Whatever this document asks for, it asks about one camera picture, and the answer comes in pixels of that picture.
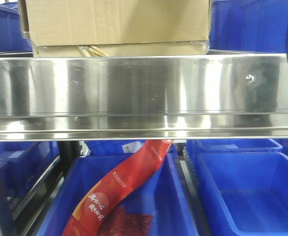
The torn clear packing tape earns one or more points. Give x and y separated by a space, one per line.
91 51

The blue bin upper left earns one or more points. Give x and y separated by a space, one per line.
11 39

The blue bin with package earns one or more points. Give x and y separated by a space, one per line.
161 197

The blue empty bin right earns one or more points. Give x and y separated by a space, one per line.
245 194

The red snack package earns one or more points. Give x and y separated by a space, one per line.
114 187

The blue bin lower left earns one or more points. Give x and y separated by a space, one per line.
22 163

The blue bin upper right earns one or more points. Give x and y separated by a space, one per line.
249 25

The stainless steel shelf rack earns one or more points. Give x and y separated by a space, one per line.
224 94

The brown cardboard box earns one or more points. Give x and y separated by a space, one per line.
120 28

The blue bin rear right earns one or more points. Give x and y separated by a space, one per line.
196 146

